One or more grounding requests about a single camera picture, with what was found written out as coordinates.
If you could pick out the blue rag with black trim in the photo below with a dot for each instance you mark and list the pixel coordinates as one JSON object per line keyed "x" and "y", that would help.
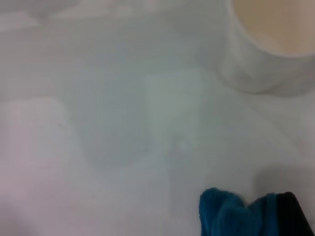
{"x": 236, "y": 216}

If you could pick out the white paper cup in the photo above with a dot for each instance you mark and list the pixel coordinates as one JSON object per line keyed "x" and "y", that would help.
{"x": 265, "y": 49}

